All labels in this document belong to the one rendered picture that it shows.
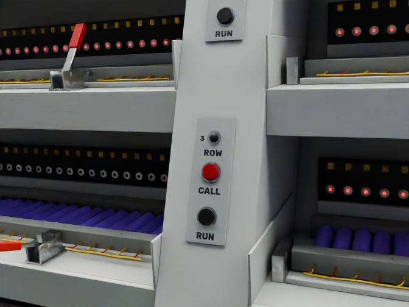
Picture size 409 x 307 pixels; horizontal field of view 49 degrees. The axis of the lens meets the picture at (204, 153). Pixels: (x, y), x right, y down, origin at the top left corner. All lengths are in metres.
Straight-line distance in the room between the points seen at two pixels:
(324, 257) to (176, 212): 0.15
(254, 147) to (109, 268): 0.21
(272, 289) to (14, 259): 0.30
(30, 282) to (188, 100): 0.27
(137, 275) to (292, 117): 0.23
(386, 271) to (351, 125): 0.14
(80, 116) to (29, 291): 0.21
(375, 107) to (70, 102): 0.33
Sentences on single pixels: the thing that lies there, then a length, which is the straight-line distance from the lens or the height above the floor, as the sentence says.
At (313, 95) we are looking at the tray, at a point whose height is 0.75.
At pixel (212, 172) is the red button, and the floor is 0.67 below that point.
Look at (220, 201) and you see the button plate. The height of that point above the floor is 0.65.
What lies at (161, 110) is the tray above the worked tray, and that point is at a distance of 0.48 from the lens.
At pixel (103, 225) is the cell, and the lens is 0.59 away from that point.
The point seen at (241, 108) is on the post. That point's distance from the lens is 0.44.
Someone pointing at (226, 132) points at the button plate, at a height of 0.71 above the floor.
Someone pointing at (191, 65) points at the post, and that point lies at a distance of 0.48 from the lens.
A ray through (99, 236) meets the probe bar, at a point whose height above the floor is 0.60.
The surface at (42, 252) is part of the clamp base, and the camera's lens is 0.55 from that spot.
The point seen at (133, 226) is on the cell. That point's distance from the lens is 0.58.
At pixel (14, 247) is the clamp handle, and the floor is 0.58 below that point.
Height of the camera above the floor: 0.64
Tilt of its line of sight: 7 degrees up
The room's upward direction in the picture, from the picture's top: 5 degrees clockwise
